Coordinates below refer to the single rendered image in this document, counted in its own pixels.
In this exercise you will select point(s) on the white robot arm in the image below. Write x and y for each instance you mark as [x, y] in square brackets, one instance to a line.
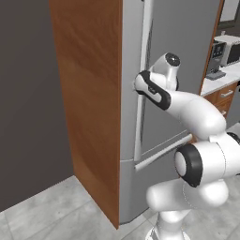
[200, 115]

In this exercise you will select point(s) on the wooden fridge side panel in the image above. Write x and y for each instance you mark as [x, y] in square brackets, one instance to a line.
[90, 103]

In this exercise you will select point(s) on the grey fridge door narrow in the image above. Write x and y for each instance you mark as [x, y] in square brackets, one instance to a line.
[129, 47]

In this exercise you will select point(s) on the grey fridge bottom drawer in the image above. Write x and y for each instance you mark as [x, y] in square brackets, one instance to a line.
[134, 193]

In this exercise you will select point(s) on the grey fridge door wide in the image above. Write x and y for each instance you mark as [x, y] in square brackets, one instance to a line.
[184, 34]

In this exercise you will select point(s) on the wooden panel strip beside fridge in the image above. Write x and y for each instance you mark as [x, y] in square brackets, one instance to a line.
[212, 40]

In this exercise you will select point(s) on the wooden drawer front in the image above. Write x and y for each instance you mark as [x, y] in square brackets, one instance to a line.
[227, 104]
[227, 89]

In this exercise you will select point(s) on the grey black coffee machine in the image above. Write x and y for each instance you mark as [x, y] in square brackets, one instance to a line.
[216, 59]

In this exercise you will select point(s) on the white microwave oven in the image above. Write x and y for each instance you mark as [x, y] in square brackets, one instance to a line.
[232, 50]

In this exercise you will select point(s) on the white wall cupboard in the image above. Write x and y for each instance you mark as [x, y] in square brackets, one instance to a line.
[230, 9]

